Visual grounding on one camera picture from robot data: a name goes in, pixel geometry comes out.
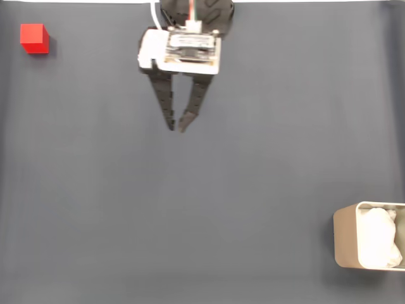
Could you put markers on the white gripper camera board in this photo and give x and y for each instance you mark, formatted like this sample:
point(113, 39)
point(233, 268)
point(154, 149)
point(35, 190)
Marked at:
point(190, 54)

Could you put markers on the dark blue-grey table mat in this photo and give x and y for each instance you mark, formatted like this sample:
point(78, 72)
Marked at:
point(202, 190)

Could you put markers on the white crumpled cloth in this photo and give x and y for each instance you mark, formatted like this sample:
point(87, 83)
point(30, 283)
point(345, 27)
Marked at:
point(378, 237)

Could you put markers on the beige rounded box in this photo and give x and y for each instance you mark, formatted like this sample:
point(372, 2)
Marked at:
point(345, 237)

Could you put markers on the red cube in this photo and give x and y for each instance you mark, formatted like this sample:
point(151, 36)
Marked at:
point(33, 36)

